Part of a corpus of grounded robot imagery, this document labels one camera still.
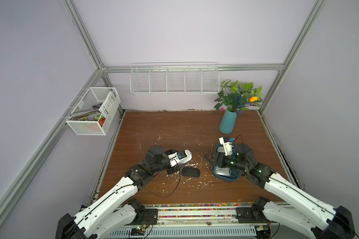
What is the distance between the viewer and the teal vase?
3.13 feet

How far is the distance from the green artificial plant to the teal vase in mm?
25

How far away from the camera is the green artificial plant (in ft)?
2.69

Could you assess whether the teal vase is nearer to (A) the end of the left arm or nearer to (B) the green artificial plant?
(B) the green artificial plant
